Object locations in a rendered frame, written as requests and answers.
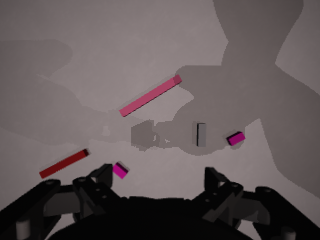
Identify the small magenta block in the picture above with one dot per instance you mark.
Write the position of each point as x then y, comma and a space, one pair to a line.
120, 170
235, 138

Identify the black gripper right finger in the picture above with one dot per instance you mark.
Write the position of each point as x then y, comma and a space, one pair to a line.
218, 201

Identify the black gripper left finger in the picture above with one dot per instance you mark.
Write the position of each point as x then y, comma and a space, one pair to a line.
24, 219

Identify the dark red rod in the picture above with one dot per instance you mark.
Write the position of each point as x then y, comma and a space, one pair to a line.
64, 163

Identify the grey rod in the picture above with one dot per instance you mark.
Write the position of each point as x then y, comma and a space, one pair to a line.
201, 135

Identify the pink rod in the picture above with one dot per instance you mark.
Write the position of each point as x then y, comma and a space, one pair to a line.
150, 95

